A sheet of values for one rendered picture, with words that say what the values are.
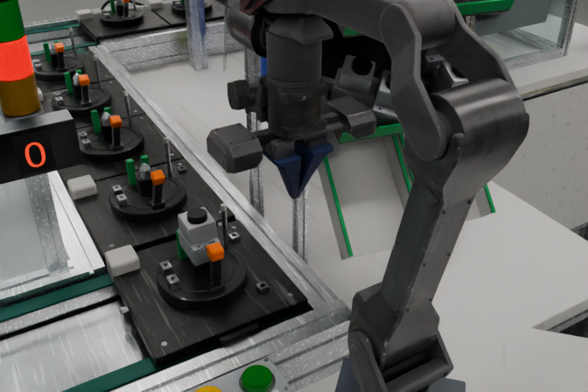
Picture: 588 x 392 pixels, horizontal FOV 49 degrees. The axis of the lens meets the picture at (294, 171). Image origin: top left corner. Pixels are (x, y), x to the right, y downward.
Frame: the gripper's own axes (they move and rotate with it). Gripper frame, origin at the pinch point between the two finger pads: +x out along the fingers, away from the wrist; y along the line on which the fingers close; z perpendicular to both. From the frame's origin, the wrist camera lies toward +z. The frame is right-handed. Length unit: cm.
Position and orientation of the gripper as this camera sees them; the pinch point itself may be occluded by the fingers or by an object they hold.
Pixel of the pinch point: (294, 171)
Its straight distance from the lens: 73.8
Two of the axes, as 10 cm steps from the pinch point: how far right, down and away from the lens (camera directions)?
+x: 0.0, 8.6, 5.1
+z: -4.9, -4.4, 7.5
